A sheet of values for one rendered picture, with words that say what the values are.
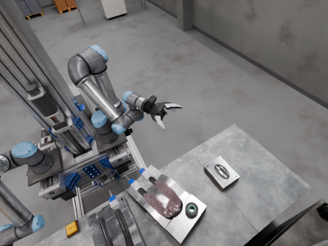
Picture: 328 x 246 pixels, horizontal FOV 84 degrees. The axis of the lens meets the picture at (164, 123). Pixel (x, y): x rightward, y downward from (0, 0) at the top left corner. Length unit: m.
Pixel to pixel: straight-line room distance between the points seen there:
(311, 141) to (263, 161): 1.47
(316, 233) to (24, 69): 1.91
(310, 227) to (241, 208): 0.39
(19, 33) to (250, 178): 1.62
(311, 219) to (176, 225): 0.84
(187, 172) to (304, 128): 2.05
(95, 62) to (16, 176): 2.45
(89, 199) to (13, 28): 1.68
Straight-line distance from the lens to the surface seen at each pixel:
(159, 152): 2.52
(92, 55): 1.11
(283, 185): 1.57
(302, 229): 1.53
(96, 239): 1.37
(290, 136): 2.94
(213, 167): 1.42
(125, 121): 1.07
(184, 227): 1.24
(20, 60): 1.25
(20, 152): 1.43
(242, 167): 1.54
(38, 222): 1.24
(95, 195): 2.25
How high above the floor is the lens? 2.13
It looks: 49 degrees down
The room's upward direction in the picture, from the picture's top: 10 degrees counter-clockwise
